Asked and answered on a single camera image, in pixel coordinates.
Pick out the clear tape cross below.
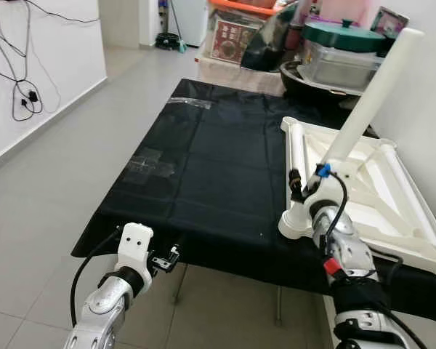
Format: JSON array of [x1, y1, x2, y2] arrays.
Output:
[[127, 149, 177, 182]]

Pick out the black wok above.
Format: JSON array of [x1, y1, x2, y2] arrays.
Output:
[[280, 62, 364, 106]]

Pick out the clear plastic storage box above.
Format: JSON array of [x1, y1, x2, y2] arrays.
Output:
[[298, 44, 384, 92]]

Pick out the clear tape strip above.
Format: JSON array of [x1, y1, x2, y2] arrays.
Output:
[[167, 98, 213, 110]]

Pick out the dark plastic bag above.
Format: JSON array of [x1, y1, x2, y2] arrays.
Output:
[[241, 4, 306, 72]]

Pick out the green lidded pot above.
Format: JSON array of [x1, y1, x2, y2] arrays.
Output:
[[303, 20, 387, 53]]

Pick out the orange lidded red print box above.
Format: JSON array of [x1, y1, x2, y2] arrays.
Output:
[[211, 0, 277, 65]]

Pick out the pink lidded clear container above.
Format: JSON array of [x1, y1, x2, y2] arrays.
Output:
[[309, 0, 379, 26]]

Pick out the purple printed box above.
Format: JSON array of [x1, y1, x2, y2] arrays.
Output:
[[371, 6, 410, 41]]

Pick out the white appliance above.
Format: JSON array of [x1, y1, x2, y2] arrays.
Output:
[[171, 0, 208, 48]]

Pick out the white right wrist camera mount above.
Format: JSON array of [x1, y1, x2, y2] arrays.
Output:
[[310, 161, 350, 212]]

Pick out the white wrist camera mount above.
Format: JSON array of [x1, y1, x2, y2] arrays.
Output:
[[310, 161, 350, 212], [118, 223, 155, 281]]

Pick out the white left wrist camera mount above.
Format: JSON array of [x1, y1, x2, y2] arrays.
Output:
[[118, 223, 155, 281]]

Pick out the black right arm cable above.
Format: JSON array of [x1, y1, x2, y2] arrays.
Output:
[[316, 169, 350, 252]]

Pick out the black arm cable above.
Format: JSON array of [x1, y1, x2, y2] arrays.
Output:
[[70, 229, 124, 328], [316, 169, 350, 252]]

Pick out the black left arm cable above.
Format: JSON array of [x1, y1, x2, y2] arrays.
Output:
[[70, 229, 124, 328]]

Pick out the black wall cable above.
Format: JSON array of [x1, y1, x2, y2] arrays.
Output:
[[25, 0, 100, 24]]

